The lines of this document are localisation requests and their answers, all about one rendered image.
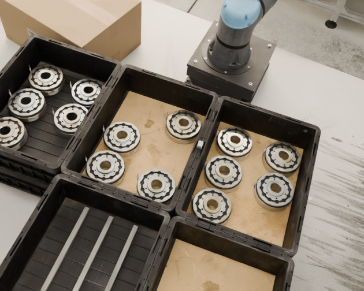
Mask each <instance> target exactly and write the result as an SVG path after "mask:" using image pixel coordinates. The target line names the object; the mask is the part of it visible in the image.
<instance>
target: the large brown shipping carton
mask: <svg viewBox="0 0 364 291"><path fill-rule="evenodd" d="M0 19H1V22H2V25H3V28H4V31H5V34H6V37H7V38H8V39H10V40H11V41H13V42H15V43H16V44H17V45H19V46H20V47H21V46H22V45H23V44H24V42H25V41H26V40H27V39H28V38H29V37H30V36H31V35H33V34H38V35H42V36H45V37H47V38H50V39H54V40H57V41H59V42H63V43H66V44H69V45H72V46H75V47H78V48H81V49H84V50H87V51H90V52H93V53H96V54H99V55H102V56H106V57H109V58H112V59H115V60H118V61H120V62H121V61H122V60H123V59H124V58H125V57H127V56H128V55H129V54H130V53H131V52H133V51H134V50H135V49H136V48H137V47H139V46H140V45H141V30H142V1H141V0H0Z"/></svg>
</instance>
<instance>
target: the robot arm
mask: <svg viewBox="0 0 364 291"><path fill-rule="evenodd" d="M276 2H277V0H224V1H223V3H222V6H221V14H220V19H219V22H218V27H217V32H216V34H215V35H214V37H213V38H212V40H211V41H210V43H209V46H208V49H207V55H208V57H209V59H210V60H211V62H212V63H213V64H215V65H216V66H217V67H219V68H222V69H226V70H238V69H241V68H243V67H245V66H246V65H247V64H248V62H249V59H250V56H251V49H250V39H251V36H252V33H253V30H254V28H255V26H256V25H257V24H258V23H259V22H260V20H261V19H262V18H263V17H264V15H265V14H266V13H267V12H268V11H269V10H270V8H272V7H273V6H274V5H275V3H276Z"/></svg>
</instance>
